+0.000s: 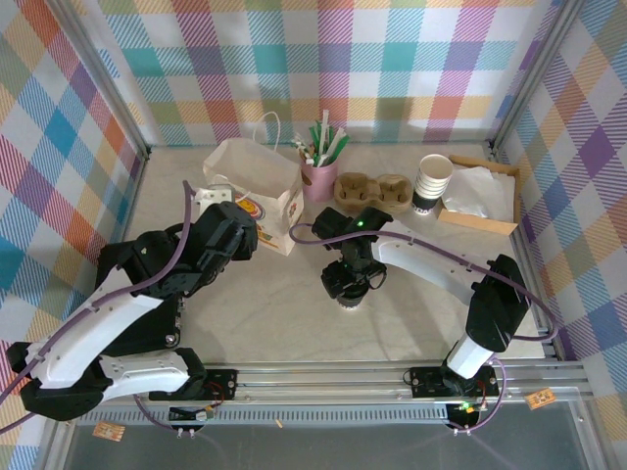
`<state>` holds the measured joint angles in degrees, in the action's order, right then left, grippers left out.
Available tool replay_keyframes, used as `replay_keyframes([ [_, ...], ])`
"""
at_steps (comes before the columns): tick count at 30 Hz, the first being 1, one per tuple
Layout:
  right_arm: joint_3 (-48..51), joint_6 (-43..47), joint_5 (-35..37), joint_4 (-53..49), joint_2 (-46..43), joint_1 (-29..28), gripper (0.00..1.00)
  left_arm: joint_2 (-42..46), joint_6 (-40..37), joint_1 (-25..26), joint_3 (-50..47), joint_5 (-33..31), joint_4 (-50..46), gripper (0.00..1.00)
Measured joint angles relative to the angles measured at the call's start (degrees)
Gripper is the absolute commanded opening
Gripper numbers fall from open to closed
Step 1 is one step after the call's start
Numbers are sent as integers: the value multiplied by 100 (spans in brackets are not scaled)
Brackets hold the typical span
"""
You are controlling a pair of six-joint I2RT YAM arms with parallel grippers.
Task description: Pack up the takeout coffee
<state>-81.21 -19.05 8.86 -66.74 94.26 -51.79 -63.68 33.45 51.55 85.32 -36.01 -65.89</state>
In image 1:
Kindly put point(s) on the green paper-wrapped straw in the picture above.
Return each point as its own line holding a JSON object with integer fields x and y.
{"x": 316, "y": 139}
{"x": 338, "y": 144}

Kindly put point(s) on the wooden napkin tray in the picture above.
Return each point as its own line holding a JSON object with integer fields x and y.
{"x": 495, "y": 226}

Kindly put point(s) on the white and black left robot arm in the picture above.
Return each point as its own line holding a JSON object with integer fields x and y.
{"x": 98, "y": 333}

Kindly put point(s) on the white printed paper bag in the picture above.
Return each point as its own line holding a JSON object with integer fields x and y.
{"x": 255, "y": 166}

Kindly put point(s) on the orange tag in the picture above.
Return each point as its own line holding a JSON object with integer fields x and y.
{"x": 108, "y": 431}
{"x": 540, "y": 400}

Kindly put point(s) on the stack of paper cups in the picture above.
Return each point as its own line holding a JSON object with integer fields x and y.
{"x": 431, "y": 191}

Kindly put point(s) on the black paper coffee cup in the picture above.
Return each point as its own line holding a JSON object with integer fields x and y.
{"x": 351, "y": 303}

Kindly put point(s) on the white paper-wrapped straw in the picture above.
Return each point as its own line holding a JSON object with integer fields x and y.
{"x": 325, "y": 127}

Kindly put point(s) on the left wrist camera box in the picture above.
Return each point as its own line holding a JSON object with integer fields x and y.
{"x": 213, "y": 194}

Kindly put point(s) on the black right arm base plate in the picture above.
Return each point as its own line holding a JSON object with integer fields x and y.
{"x": 426, "y": 382}

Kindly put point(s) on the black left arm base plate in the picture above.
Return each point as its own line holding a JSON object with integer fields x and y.
{"x": 220, "y": 384}

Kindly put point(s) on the pink straw holder cup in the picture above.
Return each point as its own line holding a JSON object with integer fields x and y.
{"x": 321, "y": 181}

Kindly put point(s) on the aluminium mounting rail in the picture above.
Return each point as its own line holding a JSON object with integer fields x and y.
{"x": 318, "y": 382}

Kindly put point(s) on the black hard case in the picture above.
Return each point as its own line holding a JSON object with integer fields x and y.
{"x": 110, "y": 274}

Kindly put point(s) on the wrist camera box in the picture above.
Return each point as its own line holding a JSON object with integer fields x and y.
{"x": 213, "y": 194}
{"x": 329, "y": 222}

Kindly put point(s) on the white paper napkins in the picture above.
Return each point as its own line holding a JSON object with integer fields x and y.
{"x": 480, "y": 191}

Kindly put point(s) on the small connector board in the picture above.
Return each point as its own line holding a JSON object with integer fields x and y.
{"x": 191, "y": 414}
{"x": 465, "y": 413}

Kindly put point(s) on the aluminium frame post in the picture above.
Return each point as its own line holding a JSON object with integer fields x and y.
{"x": 534, "y": 73}
{"x": 98, "y": 78}

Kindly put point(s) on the brown pulp cup carrier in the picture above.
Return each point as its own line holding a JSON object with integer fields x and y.
{"x": 374, "y": 192}

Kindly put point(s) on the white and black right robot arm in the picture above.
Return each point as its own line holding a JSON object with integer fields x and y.
{"x": 426, "y": 264}

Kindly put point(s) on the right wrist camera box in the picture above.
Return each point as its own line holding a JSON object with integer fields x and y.
{"x": 329, "y": 222}

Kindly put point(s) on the striped paper straw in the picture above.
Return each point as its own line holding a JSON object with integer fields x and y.
{"x": 303, "y": 149}

